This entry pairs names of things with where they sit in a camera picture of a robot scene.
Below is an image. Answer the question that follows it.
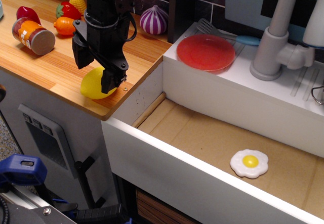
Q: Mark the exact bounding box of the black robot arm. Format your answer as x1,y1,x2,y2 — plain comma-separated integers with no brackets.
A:
72,0,136,94

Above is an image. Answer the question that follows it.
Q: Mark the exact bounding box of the grey spatula blue handle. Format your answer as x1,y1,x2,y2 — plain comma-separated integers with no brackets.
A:
197,18,261,46

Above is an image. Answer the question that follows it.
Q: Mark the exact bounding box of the white bottle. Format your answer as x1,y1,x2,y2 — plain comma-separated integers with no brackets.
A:
303,0,323,49

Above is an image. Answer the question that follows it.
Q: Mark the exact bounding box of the orange labelled toy can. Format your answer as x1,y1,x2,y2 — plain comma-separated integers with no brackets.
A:
12,17,56,56

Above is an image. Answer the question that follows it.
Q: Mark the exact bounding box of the black oven door handle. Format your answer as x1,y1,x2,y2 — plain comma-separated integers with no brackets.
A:
74,156,106,209

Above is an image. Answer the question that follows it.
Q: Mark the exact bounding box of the yellow toy corn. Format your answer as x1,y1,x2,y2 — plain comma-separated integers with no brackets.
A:
69,0,87,16

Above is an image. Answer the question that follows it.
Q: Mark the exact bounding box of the grey toy oven door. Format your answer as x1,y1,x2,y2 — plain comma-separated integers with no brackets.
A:
18,104,77,179

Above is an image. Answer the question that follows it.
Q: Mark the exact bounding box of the grey toy faucet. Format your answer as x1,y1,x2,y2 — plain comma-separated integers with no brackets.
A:
250,0,316,81

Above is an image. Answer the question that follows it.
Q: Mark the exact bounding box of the yellow toy lemon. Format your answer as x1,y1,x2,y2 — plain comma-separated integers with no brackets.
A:
80,66,117,100

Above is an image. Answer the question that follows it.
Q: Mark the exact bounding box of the purple striped toy onion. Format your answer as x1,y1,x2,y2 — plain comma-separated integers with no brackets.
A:
140,5,169,35

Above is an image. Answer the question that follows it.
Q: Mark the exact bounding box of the black braided cable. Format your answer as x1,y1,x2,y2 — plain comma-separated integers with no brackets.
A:
0,196,10,224

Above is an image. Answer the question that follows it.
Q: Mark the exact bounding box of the red plastic plate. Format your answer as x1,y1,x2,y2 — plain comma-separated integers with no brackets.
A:
176,34,235,72

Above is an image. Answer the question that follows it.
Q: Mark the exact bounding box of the metal whisk wire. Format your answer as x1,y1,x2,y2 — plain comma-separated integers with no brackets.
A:
311,86,324,105

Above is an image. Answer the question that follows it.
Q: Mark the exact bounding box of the blue clamp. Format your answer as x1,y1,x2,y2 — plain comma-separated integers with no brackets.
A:
1,154,48,187

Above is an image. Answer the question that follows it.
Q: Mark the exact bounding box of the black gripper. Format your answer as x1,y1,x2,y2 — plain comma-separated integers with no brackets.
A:
72,19,128,94

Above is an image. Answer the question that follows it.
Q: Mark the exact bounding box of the red toy strawberry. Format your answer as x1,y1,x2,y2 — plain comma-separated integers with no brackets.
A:
56,2,82,20

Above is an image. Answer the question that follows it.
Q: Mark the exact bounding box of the orange toy carrot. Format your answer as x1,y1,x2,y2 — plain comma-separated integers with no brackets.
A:
53,17,75,35

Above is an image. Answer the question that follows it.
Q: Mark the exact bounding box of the red toy pepper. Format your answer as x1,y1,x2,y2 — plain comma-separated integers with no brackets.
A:
16,6,41,25

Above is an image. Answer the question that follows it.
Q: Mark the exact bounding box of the toy fried egg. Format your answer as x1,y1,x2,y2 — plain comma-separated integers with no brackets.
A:
230,149,269,179

